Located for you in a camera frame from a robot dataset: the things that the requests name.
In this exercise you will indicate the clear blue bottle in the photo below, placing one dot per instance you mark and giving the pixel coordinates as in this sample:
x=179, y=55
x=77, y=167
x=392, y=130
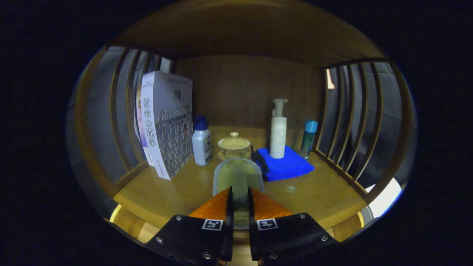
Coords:
x=308, y=138

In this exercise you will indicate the thin purple book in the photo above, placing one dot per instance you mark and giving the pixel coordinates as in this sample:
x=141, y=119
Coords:
x=138, y=111

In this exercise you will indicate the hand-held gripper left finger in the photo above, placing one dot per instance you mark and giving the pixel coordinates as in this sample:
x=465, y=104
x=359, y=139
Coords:
x=229, y=221

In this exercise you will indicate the small black clip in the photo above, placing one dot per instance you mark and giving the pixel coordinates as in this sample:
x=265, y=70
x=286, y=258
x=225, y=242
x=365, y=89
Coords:
x=260, y=162

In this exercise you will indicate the white pump bottle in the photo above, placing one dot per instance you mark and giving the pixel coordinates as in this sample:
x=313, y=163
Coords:
x=278, y=136

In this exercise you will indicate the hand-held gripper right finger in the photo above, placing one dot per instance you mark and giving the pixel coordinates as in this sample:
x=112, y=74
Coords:
x=252, y=221

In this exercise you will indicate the wooden cabinet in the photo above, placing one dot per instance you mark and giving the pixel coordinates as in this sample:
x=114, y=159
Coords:
x=251, y=88

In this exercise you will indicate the wooden countertop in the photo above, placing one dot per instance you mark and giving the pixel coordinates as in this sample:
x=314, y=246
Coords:
x=314, y=192

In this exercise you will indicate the blue folded cloth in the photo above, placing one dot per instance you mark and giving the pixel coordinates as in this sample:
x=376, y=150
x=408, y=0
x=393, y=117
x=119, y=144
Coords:
x=286, y=166

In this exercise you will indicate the white bottle blue cap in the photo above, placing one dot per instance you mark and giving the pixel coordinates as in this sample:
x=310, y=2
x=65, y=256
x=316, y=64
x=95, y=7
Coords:
x=201, y=146

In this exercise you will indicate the yellow saucer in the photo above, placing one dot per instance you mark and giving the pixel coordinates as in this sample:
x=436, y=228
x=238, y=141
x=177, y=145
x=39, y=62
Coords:
x=221, y=155

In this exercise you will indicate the thick white book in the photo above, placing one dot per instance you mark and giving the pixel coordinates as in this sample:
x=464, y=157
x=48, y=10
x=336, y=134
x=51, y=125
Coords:
x=173, y=122

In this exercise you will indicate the yellow lidded teacup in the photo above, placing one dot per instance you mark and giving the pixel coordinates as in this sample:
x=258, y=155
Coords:
x=234, y=144

